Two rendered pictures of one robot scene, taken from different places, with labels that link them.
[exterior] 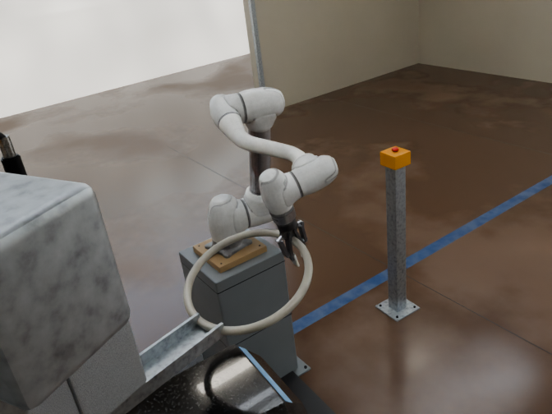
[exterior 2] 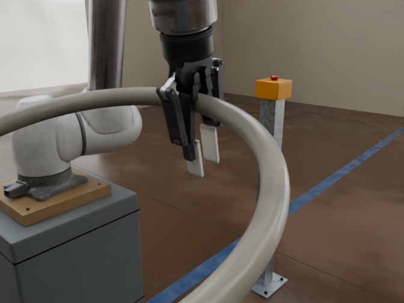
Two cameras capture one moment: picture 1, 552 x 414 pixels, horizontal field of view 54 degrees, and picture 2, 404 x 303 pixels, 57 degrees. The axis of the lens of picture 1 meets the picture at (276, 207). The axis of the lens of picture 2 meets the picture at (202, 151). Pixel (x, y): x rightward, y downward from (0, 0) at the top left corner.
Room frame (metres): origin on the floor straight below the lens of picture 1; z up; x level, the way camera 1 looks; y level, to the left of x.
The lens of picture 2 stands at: (1.22, 0.10, 1.30)
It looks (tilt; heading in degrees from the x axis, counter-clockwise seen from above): 18 degrees down; 343
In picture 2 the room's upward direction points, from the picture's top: straight up
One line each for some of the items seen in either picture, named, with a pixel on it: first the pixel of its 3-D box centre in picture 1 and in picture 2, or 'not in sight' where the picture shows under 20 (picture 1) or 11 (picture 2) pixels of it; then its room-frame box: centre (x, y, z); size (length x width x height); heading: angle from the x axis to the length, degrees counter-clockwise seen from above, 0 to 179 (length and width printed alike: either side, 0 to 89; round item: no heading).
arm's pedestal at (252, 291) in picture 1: (241, 312); (62, 299); (2.39, 0.26, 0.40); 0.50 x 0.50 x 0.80; 32
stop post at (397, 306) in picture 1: (396, 235); (267, 189); (2.75, -0.69, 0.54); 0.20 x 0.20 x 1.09; 30
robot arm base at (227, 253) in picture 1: (224, 242); (39, 178); (2.37, 0.28, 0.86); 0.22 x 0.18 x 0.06; 133
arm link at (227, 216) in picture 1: (225, 216); (43, 133); (2.39, 0.25, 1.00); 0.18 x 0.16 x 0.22; 109
